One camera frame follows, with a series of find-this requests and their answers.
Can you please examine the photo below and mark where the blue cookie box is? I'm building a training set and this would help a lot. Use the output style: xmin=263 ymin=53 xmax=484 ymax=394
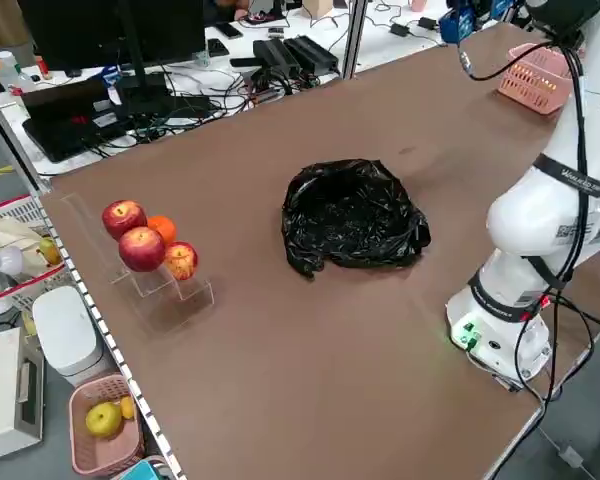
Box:
xmin=438 ymin=6 xmax=475 ymax=44

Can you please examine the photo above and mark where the black plastic bag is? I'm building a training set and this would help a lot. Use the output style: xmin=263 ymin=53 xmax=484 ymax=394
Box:
xmin=281 ymin=158 xmax=432 ymax=282

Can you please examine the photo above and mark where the pink plastic basket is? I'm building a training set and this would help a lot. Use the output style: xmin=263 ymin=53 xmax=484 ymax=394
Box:
xmin=497 ymin=42 xmax=581 ymax=115

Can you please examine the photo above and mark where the pink storage basket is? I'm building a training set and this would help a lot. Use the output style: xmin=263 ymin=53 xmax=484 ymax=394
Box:
xmin=68 ymin=374 xmax=146 ymax=476

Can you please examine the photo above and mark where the beige cloth bag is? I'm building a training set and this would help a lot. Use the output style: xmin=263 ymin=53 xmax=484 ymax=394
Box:
xmin=0 ymin=214 xmax=46 ymax=281

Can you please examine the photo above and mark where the yellowish red apple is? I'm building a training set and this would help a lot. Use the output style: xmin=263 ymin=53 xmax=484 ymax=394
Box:
xmin=162 ymin=241 xmax=200 ymax=282

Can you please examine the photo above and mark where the orange fruit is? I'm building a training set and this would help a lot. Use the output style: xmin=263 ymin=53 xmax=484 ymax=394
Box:
xmin=146 ymin=214 xmax=179 ymax=246

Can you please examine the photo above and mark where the clear acrylic fruit stand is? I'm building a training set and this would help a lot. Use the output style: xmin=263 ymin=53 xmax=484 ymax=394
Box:
xmin=59 ymin=193 xmax=215 ymax=341

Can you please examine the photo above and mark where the black power supply unit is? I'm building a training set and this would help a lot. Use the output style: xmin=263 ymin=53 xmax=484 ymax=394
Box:
xmin=283 ymin=35 xmax=340 ymax=72
xmin=252 ymin=38 xmax=301 ymax=77

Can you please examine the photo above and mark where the wooden box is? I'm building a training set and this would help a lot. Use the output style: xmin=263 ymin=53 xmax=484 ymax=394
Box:
xmin=302 ymin=0 xmax=332 ymax=21

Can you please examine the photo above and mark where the green apple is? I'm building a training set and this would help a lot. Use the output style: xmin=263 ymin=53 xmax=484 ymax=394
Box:
xmin=38 ymin=237 xmax=64 ymax=266

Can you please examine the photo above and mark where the white rounded appliance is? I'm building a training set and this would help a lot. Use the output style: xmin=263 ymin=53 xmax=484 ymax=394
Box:
xmin=32 ymin=285 xmax=106 ymax=387

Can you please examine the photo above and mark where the yellow-green apple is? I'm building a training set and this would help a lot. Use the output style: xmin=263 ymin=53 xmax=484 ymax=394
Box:
xmin=84 ymin=402 xmax=124 ymax=440

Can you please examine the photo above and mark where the teal plastic item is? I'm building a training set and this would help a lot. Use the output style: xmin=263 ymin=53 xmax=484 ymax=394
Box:
xmin=122 ymin=459 xmax=167 ymax=480

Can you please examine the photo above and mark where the white red-rimmed crate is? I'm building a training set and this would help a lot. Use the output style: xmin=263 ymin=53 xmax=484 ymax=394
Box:
xmin=0 ymin=194 xmax=67 ymax=312

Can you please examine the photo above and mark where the black computer monitor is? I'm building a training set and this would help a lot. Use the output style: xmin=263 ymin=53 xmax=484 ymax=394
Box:
xmin=17 ymin=0 xmax=207 ymax=119

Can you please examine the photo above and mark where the small white fan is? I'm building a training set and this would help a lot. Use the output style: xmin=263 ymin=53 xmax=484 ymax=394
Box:
xmin=0 ymin=246 xmax=26 ymax=316

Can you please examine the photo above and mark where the white plastic bottle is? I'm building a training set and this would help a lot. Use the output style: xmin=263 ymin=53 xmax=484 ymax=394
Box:
xmin=0 ymin=49 xmax=37 ymax=95

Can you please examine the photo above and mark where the white device box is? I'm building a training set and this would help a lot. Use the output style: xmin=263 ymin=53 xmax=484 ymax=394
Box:
xmin=0 ymin=327 xmax=46 ymax=451

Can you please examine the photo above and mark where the aluminium frame post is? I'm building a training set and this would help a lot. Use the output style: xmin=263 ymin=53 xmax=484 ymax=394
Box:
xmin=342 ymin=0 xmax=369 ymax=80

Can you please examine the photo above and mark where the aluminium table edge rail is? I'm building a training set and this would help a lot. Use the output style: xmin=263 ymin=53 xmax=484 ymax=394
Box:
xmin=38 ymin=192 xmax=187 ymax=480

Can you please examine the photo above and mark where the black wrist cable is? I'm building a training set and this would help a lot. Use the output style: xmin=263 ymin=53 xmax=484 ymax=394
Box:
xmin=456 ymin=41 xmax=531 ymax=82

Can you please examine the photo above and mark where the aluminium frame beam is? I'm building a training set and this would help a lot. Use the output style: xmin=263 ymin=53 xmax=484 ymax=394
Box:
xmin=0 ymin=82 xmax=51 ymax=194

